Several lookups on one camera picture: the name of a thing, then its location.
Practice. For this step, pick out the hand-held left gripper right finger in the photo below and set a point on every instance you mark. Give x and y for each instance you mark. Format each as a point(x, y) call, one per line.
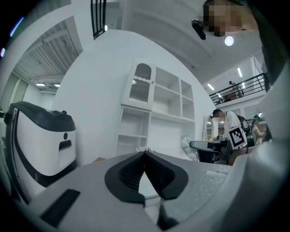
point(199, 181)

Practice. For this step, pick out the potted artificial flowers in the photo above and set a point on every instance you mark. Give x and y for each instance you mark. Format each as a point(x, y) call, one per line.
point(139, 148)

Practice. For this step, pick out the ceiling strip light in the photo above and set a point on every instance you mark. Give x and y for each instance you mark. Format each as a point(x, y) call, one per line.
point(239, 71)
point(40, 84)

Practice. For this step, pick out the black head-worn camera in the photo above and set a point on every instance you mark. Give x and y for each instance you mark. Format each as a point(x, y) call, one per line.
point(199, 29)

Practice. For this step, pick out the black balcony railing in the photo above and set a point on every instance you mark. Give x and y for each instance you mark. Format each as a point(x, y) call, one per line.
point(240, 90)

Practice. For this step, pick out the white hutch shelf unit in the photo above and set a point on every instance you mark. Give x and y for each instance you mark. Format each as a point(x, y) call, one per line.
point(167, 95)

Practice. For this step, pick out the white oval vanity mirror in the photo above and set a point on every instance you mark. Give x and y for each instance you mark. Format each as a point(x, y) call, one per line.
point(207, 127)

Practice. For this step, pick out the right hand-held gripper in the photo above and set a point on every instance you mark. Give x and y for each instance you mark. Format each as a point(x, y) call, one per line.
point(238, 138)

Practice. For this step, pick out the clear plastic bag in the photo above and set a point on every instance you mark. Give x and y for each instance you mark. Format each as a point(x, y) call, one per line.
point(188, 149)

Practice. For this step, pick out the round ceiling lamp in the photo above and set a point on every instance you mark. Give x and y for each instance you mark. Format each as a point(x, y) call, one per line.
point(229, 41)

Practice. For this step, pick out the person's head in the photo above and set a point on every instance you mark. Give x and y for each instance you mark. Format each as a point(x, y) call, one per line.
point(226, 15)

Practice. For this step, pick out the brown cardboard box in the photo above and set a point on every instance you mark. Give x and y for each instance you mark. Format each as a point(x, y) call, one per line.
point(99, 159)

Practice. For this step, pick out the person's black shirt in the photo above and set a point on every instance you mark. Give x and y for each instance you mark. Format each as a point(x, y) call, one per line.
point(269, 45)

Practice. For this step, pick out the white and black robot machine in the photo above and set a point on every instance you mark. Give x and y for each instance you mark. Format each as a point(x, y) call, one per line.
point(45, 154)

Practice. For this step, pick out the black barred railing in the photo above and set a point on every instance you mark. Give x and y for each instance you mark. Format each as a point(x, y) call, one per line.
point(98, 18)

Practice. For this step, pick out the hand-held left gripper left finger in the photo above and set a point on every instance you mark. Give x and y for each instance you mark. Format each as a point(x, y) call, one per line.
point(90, 199)

